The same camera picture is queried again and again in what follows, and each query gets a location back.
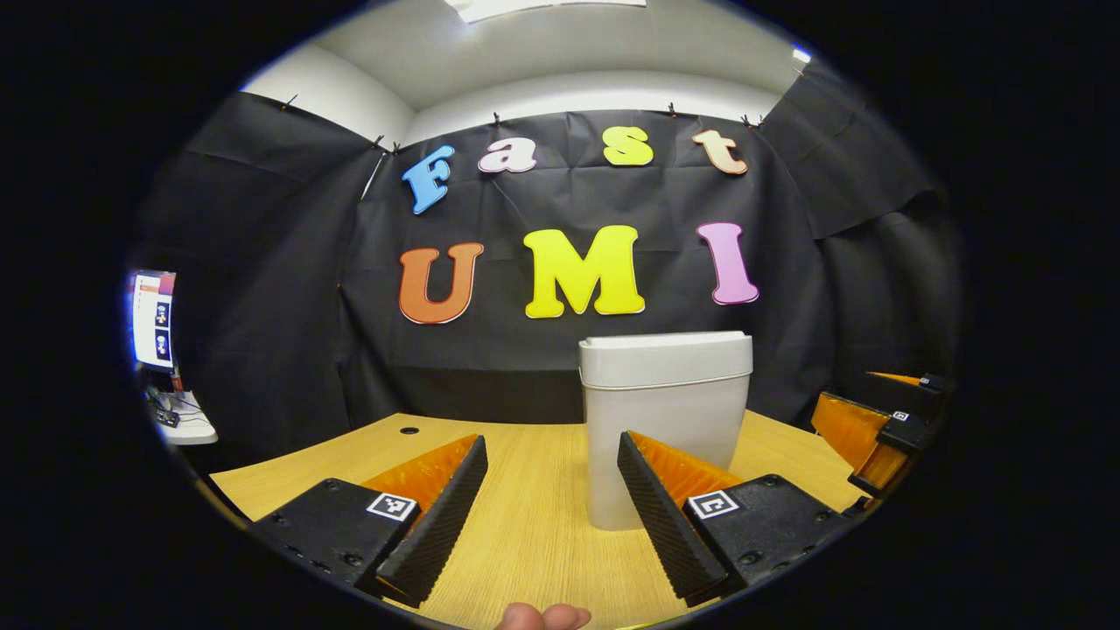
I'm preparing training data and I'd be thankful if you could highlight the white side table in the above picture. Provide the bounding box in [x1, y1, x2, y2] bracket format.
[144, 389, 220, 447]

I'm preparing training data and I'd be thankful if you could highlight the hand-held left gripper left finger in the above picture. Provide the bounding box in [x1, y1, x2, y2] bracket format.
[249, 433, 489, 610]

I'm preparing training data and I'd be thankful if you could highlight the long ceiling light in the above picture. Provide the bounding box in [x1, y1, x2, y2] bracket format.
[446, 0, 648, 25]

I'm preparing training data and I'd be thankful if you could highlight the white desktop garbage bin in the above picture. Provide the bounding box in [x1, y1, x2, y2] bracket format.
[578, 331, 754, 532]

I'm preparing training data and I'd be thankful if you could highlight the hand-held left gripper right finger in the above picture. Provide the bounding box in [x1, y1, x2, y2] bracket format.
[617, 430, 856, 606]

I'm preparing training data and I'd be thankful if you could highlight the computer monitor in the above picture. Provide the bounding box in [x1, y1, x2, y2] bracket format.
[129, 269, 178, 373]

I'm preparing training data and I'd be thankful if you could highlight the wooden desktop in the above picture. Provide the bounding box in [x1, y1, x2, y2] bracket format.
[210, 411, 876, 630]

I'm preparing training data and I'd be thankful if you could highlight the black backdrop cloth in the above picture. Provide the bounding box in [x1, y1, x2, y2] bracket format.
[129, 57, 963, 473]

